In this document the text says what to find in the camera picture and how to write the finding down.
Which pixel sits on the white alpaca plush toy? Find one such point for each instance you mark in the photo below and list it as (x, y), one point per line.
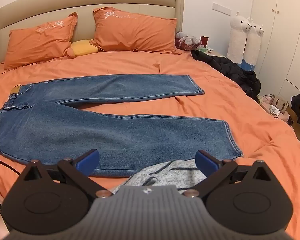
(237, 40)
(255, 45)

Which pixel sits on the blue denim pants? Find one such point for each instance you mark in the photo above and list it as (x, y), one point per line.
(120, 137)

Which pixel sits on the orange pillow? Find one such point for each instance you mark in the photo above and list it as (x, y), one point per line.
(135, 32)
(40, 42)

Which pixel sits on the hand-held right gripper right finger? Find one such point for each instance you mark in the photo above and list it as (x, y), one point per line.
(204, 162)

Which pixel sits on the small yellow pillow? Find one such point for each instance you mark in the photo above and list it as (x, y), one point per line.
(82, 48)

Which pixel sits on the brown handbag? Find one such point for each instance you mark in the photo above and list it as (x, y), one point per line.
(281, 102)

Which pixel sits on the grey knit sweater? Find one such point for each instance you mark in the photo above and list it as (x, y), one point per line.
(175, 171)

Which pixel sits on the white wall switch panel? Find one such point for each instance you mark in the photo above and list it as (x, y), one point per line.
(222, 8)

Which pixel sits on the blue storage box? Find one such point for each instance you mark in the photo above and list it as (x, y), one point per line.
(247, 66)

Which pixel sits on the pink box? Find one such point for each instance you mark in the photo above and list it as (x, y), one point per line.
(282, 117)

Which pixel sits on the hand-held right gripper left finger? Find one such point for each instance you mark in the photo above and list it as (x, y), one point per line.
(88, 159)

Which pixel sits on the black puffer jacket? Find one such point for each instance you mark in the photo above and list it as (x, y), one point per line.
(227, 67)

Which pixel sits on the white wardrobe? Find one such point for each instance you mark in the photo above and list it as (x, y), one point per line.
(285, 42)

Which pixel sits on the beige bed with orange sheet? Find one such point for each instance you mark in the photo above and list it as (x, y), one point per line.
(230, 110)

